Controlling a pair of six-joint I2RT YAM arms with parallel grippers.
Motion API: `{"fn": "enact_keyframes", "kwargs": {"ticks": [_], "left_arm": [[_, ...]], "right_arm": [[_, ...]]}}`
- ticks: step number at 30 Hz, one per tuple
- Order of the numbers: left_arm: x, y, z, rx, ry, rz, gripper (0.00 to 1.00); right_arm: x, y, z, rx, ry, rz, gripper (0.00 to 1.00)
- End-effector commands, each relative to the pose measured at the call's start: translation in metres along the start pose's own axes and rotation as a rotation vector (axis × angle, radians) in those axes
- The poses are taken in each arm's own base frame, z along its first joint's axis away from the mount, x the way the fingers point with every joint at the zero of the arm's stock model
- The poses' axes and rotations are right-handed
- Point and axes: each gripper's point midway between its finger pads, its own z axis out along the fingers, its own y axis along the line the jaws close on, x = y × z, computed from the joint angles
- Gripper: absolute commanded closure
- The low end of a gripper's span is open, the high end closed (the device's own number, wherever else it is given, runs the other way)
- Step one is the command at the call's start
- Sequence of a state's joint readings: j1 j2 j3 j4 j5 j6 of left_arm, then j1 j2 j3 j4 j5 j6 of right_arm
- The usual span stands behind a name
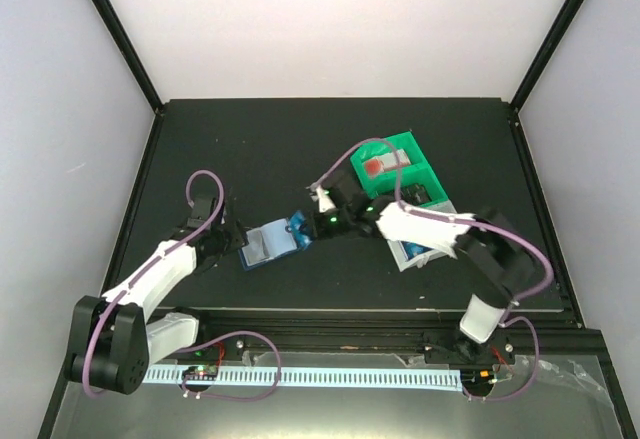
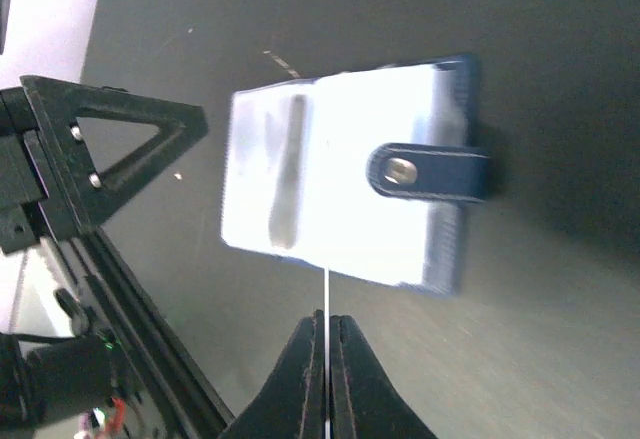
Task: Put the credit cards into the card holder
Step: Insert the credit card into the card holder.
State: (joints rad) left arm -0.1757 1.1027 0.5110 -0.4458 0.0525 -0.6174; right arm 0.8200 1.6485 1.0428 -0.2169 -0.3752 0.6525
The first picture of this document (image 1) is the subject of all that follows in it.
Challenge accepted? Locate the blue credit card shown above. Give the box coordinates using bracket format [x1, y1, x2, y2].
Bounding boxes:
[288, 210, 313, 250]

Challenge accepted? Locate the blue card holder wallet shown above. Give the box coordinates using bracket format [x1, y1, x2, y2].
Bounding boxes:
[239, 218, 301, 270]

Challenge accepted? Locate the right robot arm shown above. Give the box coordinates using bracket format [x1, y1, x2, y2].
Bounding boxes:
[299, 170, 554, 364]

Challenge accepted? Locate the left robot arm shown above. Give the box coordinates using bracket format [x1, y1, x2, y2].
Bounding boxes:
[63, 196, 247, 397]

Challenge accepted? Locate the green bin with red cards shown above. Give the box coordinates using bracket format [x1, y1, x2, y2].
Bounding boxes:
[350, 131, 432, 197]

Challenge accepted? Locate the red white card stack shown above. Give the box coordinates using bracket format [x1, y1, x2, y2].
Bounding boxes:
[363, 149, 411, 178]

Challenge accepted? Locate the white bin with blue cards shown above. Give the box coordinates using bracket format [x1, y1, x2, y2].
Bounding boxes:
[378, 202, 456, 271]

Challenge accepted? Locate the blue card stack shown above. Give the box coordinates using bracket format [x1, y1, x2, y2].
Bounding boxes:
[401, 241, 431, 260]

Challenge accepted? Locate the black VIP card stack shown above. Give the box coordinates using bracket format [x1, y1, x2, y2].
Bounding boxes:
[401, 184, 432, 207]

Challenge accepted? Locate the green bin with black cards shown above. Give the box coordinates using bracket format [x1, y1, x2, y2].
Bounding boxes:
[370, 163, 449, 207]

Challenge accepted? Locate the small electronics board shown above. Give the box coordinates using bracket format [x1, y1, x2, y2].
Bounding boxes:
[183, 365, 219, 381]

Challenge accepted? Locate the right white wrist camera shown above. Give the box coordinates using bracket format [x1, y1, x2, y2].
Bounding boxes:
[310, 184, 336, 214]

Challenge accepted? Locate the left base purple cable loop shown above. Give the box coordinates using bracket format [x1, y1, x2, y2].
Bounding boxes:
[180, 330, 285, 404]

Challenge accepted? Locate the light blue slotted cable duct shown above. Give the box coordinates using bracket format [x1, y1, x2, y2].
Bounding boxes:
[143, 364, 462, 392]

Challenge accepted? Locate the black aluminium frame rail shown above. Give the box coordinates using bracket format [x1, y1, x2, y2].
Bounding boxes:
[178, 307, 606, 356]

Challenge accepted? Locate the left black frame post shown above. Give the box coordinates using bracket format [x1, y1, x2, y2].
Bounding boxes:
[91, 0, 163, 114]

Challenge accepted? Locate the black frame post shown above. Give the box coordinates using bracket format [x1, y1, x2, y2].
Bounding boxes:
[510, 0, 585, 113]
[91, 0, 163, 114]

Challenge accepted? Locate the right black frame post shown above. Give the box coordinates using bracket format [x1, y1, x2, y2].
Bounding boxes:
[510, 0, 585, 113]

